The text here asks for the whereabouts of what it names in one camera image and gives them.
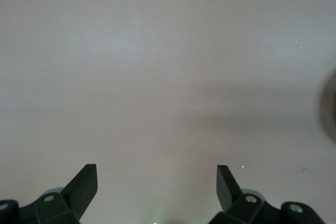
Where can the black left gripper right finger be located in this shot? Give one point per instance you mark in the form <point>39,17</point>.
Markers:
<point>227,192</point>

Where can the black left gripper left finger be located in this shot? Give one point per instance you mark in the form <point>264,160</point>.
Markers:
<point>78,190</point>

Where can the brown table cover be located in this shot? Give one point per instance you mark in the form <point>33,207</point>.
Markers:
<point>157,51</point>

